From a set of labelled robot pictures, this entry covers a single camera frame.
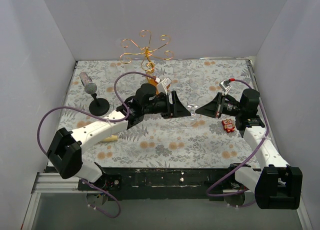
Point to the red owl toy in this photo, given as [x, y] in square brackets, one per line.
[228, 125]

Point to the clear wine glass back centre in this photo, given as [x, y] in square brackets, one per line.
[180, 69]

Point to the microphone on black stand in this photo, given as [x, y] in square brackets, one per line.
[99, 106]

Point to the wooden pestle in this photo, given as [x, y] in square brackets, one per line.
[111, 138]

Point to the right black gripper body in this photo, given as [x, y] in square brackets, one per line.
[220, 105]

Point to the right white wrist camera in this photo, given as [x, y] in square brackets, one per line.
[225, 86]

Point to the floral patterned table mat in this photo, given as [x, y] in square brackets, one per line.
[163, 130]

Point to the ribbed clear wine glass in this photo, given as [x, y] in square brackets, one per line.
[126, 57]

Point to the gold wire wine glass rack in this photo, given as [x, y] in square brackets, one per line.
[146, 53]

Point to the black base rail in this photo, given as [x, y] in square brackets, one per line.
[158, 183]

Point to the round clear wine glass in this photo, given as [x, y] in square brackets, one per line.
[192, 119]

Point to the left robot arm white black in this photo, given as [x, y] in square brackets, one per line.
[67, 147]

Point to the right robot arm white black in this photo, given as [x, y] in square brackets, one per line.
[278, 185]

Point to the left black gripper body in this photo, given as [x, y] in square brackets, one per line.
[169, 105]

